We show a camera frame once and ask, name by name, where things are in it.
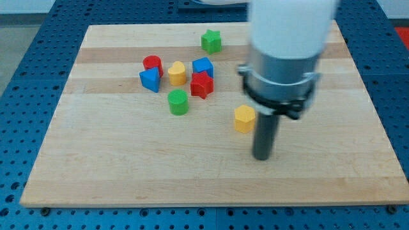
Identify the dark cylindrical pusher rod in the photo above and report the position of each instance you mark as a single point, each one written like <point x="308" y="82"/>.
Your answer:
<point x="264" y="136"/>

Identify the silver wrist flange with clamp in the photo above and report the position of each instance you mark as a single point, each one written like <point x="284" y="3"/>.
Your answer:
<point x="279" y="86"/>

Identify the yellow hexagon block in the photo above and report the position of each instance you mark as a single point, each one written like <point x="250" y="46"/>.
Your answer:
<point x="245" y="117"/>

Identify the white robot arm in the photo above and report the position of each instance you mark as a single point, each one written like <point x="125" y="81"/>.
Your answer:
<point x="286" y="38"/>

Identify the red star block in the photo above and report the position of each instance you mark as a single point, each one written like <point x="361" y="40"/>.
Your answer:
<point x="201" y="84"/>

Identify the green star block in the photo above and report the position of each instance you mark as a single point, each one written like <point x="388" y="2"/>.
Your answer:
<point x="211" y="41"/>

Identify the blue cube block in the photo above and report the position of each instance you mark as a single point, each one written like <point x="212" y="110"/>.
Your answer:
<point x="203" y="65"/>

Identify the green cylinder block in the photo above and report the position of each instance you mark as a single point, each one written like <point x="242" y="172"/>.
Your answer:
<point x="178" y="102"/>

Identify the yellow heart block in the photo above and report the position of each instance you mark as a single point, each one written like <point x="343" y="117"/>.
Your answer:
<point x="177" y="74"/>

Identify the wooden board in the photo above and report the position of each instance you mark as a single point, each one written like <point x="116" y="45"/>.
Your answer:
<point x="112" y="143"/>

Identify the blue triangle block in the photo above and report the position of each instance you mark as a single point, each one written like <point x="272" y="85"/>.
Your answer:
<point x="150" y="79"/>

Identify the red cylinder block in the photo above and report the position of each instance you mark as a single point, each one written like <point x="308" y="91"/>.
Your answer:
<point x="153" y="61"/>

